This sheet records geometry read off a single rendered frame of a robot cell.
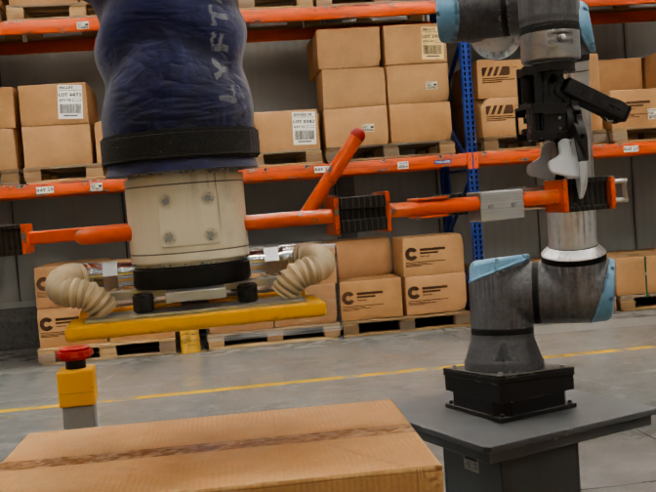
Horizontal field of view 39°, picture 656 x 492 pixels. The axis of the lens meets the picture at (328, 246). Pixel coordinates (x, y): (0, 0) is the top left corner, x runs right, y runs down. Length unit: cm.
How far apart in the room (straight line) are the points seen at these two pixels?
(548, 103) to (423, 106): 733
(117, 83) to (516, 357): 127
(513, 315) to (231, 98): 115
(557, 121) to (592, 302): 84
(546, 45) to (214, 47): 50
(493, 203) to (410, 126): 732
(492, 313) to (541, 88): 89
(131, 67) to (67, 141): 730
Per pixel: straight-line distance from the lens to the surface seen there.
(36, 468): 140
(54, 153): 859
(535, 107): 145
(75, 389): 187
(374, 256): 913
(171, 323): 123
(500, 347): 225
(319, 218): 136
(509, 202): 143
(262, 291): 144
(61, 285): 127
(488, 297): 225
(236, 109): 131
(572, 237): 222
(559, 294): 224
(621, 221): 1080
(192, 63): 129
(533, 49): 148
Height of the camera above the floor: 129
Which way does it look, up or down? 3 degrees down
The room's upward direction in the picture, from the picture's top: 4 degrees counter-clockwise
